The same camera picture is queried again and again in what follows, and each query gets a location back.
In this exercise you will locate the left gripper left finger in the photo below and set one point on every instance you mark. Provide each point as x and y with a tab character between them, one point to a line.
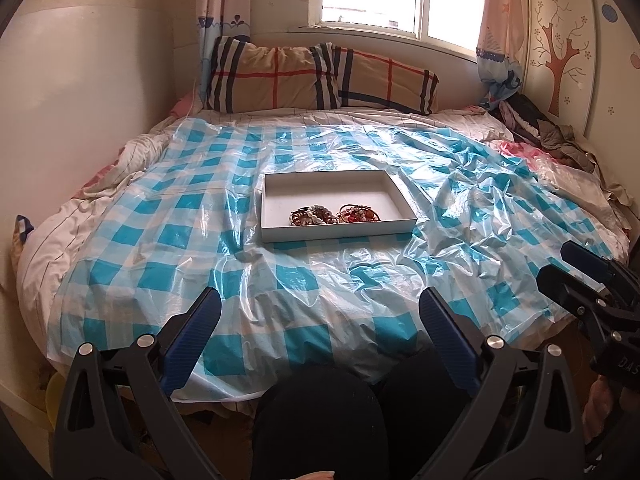
184	337

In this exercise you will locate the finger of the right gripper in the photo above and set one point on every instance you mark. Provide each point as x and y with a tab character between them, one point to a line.
568	292
585	257

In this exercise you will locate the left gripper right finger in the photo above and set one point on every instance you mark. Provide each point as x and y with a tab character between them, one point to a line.
455	338

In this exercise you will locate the person's right hand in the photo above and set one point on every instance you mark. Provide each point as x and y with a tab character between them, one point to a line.
597	409

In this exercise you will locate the pile of dark clothes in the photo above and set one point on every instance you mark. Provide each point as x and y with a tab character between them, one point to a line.
530	125

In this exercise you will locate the blue checkered plastic sheet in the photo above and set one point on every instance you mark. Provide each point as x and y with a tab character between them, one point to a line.
325	259

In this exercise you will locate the white cardboard tray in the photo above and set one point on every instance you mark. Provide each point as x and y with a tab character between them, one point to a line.
336	190

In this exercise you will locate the tree decorated headboard panel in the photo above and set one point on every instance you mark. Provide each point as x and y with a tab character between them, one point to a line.
583	71

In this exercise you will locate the right pink curtain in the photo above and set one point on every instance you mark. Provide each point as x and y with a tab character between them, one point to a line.
500	49

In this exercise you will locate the plaid pillow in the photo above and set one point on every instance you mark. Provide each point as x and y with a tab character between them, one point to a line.
246	78

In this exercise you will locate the blue patterned curtain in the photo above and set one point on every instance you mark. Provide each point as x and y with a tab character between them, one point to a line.
217	18

